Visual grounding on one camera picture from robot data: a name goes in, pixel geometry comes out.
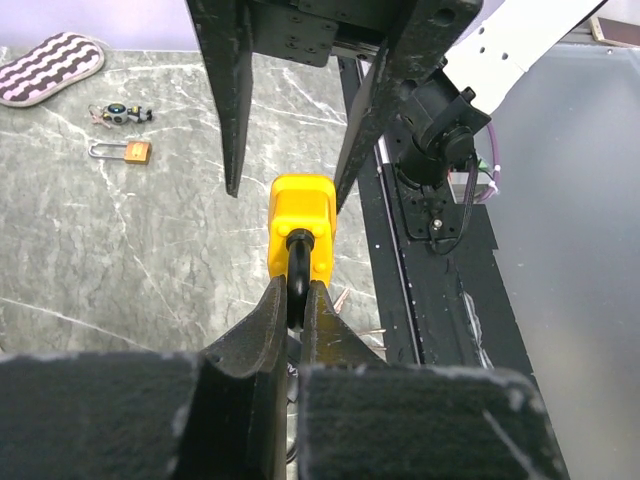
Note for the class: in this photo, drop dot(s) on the smartphone on bench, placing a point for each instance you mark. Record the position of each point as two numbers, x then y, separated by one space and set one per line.
615 33

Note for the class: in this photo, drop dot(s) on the small brass long-shackle padlock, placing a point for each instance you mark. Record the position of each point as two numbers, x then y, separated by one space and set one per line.
131 152

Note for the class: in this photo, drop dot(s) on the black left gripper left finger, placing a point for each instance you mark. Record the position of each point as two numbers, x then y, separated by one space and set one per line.
216 414

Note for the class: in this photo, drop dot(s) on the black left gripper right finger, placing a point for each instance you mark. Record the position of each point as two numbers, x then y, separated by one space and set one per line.
360 418

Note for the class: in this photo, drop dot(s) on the yellow padlock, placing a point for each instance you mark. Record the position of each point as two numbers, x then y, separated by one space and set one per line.
302 225

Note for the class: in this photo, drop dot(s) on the purple wavy sponge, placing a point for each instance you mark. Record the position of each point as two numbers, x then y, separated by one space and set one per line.
58 62

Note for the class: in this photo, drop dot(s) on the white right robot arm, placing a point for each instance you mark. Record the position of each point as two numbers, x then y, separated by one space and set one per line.
495 51

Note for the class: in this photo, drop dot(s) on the cartoon figure keychain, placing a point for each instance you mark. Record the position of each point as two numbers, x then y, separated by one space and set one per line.
118 114

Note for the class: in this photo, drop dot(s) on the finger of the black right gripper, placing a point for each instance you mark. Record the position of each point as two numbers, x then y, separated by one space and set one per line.
419 38
224 32

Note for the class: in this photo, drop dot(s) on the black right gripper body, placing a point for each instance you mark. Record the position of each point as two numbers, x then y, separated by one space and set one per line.
310 32

